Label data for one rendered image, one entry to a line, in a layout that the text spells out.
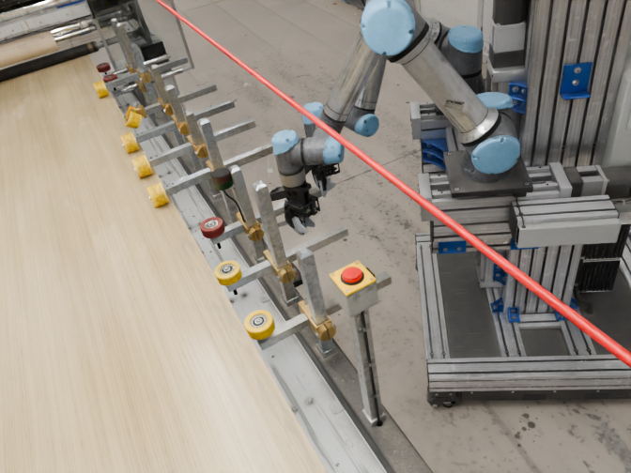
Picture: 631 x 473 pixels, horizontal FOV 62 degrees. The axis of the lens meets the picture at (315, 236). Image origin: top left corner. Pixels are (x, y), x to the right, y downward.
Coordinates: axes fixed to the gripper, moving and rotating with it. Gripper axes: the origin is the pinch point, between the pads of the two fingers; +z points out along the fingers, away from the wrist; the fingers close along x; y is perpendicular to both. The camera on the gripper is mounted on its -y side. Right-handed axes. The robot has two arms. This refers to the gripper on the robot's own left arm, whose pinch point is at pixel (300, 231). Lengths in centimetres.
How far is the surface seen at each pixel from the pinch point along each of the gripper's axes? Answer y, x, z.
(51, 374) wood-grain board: -19, -79, 1
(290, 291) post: 2.7, -11.8, 15.9
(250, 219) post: -20.9, -3.6, 1.3
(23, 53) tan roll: -257, 24, -12
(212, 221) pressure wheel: -31.2, -11.9, 1.1
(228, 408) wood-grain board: 29, -56, 1
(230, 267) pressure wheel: -7.8, -23.7, 1.1
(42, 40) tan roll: -253, 37, -16
